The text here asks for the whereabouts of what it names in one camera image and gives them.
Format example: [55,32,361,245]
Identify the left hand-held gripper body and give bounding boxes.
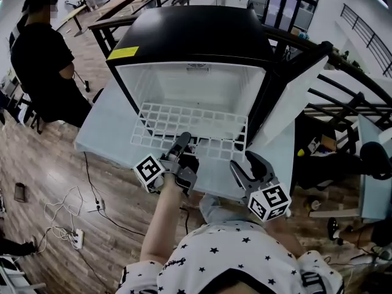
[133,153,200,196]

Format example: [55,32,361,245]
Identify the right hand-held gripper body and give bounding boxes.
[239,173,292,223]

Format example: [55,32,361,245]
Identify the white wire shelf rack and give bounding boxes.
[130,102,248,164]

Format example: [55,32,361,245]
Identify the black mini fridge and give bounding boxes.
[105,4,331,153]

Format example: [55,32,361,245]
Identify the person's right forearm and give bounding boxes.
[262,216,307,258]

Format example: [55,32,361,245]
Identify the person's left forearm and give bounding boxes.
[140,176,184,265]

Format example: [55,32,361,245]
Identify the person's grey shorts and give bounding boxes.
[198,194,249,226]

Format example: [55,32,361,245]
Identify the white paper card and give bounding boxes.
[307,137,322,153]

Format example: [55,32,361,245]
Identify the white power strip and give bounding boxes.
[88,198,107,213]
[73,228,85,251]

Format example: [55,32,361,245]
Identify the person's white star print shirt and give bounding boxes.
[115,220,345,294]

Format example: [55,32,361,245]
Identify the brown cardboard box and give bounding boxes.
[320,134,337,151]

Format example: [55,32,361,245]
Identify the black office chair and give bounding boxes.
[360,141,392,181]

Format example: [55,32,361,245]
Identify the black framed glass doors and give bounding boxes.
[247,0,326,33]

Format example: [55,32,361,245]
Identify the black metal railing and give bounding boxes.
[340,3,392,79]

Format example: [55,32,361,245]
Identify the wooden desk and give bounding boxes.
[56,4,89,38]

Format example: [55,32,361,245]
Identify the black power cable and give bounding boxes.
[83,151,146,237]

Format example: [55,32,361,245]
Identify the white power cable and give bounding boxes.
[36,186,85,254]

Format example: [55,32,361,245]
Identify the wire mesh waste basket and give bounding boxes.
[13,182,26,203]

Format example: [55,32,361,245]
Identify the white metal frame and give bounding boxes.
[0,254,47,294]

